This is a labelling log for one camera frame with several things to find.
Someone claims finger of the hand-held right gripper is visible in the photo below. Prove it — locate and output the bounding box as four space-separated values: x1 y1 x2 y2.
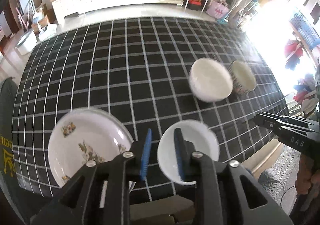
274 126 320 156
253 112 317 131

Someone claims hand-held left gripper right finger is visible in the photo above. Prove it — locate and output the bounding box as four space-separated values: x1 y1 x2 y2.
174 128 294 225

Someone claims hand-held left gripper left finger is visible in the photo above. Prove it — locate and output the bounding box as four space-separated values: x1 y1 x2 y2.
30 128 152 225

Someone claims small white plate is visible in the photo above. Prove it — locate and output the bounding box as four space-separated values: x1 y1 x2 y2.
157 119 220 185

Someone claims patterned white cup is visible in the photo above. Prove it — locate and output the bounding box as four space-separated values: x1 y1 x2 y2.
229 60 257 95

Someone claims brown print white plate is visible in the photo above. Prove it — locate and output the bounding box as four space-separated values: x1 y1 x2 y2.
47 107 137 189

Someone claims cream white bowl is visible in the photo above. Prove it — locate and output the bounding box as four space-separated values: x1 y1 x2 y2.
189 58 234 103

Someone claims person's right hand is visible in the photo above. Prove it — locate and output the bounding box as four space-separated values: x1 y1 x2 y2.
297 151 320 194

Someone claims grey quilted cushion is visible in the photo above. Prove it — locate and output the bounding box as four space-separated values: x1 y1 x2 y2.
250 145 303 213

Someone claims drying rack with clothes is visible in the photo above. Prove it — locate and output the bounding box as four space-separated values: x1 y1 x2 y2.
284 37 320 118

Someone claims blue plastic basket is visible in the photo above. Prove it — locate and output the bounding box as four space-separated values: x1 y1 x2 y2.
291 10 320 50

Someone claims black checkered tablecloth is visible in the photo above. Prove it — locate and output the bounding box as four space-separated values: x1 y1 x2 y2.
12 16 289 202

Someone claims pink bag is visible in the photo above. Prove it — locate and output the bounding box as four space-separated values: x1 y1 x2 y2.
206 0 230 21

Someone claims grey cushion with yellow print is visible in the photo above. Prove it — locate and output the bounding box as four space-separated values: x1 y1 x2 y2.
0 78 25 190

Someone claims white dustpan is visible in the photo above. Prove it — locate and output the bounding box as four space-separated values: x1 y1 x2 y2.
38 23 58 41

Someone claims white mop bucket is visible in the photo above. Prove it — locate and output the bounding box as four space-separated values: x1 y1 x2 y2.
15 30 38 55

